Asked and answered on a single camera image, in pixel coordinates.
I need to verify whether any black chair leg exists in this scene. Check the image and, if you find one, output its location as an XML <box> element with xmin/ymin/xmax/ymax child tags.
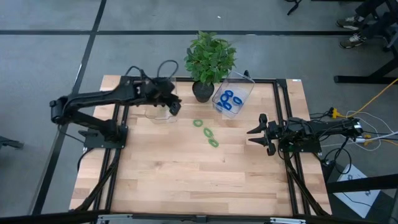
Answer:
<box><xmin>0</xmin><ymin>135</ymin><xmax>25</xmax><ymax>150</ymax></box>

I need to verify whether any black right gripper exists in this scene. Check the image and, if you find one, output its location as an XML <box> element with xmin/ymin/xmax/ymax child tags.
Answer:
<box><xmin>247</xmin><ymin>113</ymin><xmax>293</xmax><ymax>156</ymax></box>

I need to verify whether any black aluminium rig frame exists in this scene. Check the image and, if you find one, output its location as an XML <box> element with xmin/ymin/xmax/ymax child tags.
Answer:
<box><xmin>0</xmin><ymin>68</ymin><xmax>398</xmax><ymax>224</ymax></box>

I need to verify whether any black floor cable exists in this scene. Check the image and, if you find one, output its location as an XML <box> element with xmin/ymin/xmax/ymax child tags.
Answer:
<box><xmin>320</xmin><ymin>136</ymin><xmax>398</xmax><ymax>175</ymax></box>

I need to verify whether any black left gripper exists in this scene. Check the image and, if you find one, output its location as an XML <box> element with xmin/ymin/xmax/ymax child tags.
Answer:
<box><xmin>136</xmin><ymin>77</ymin><xmax>182</xmax><ymax>116</ymax></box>

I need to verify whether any black chair base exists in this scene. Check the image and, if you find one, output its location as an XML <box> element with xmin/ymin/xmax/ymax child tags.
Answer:
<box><xmin>285</xmin><ymin>0</ymin><xmax>303</xmax><ymax>16</ymax></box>

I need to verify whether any person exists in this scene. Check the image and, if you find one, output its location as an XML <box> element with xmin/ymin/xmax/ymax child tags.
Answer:
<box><xmin>335</xmin><ymin>0</ymin><xmax>398</xmax><ymax>50</ymax></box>

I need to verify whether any white cardboard box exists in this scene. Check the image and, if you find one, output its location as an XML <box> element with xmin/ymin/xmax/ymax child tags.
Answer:
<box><xmin>332</xmin><ymin>163</ymin><xmax>382</xmax><ymax>218</ymax></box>

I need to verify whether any green potted plant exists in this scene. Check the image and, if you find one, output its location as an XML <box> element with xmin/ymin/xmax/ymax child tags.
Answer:
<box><xmin>183</xmin><ymin>30</ymin><xmax>238</xmax><ymax>103</ymax></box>

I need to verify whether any clear plastic container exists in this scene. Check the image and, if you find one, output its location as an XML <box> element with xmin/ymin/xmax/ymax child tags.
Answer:
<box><xmin>211</xmin><ymin>70</ymin><xmax>256</xmax><ymax>119</ymax></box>
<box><xmin>144</xmin><ymin>74</ymin><xmax>180</xmax><ymax>124</ymax></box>

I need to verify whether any white cable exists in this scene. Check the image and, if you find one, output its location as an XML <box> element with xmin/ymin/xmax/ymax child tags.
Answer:
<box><xmin>320</xmin><ymin>110</ymin><xmax>398</xmax><ymax>152</ymax></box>

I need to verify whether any black desk frame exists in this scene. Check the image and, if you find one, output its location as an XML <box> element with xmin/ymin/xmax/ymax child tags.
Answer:
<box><xmin>334</xmin><ymin>46</ymin><xmax>398</xmax><ymax>85</ymax></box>

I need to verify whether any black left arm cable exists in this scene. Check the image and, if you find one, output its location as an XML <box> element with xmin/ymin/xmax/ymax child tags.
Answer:
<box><xmin>124</xmin><ymin>59</ymin><xmax>180</xmax><ymax>82</ymax></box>

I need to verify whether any yellow cable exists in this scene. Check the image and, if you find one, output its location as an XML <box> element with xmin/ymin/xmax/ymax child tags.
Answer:
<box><xmin>330</xmin><ymin>77</ymin><xmax>398</xmax><ymax>147</ymax></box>

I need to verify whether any black metal beam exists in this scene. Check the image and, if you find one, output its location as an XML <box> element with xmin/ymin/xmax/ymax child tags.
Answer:
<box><xmin>326</xmin><ymin>173</ymin><xmax>398</xmax><ymax>194</ymax></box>

